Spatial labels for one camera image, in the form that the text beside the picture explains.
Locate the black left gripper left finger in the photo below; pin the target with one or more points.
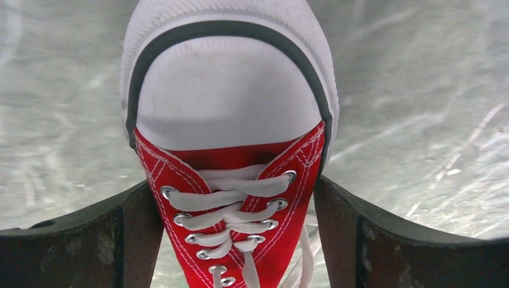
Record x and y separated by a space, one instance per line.
112 243

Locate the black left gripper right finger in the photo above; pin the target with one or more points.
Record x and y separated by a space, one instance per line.
367 246

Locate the red canvas sneaker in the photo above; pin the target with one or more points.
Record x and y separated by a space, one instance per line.
224 85

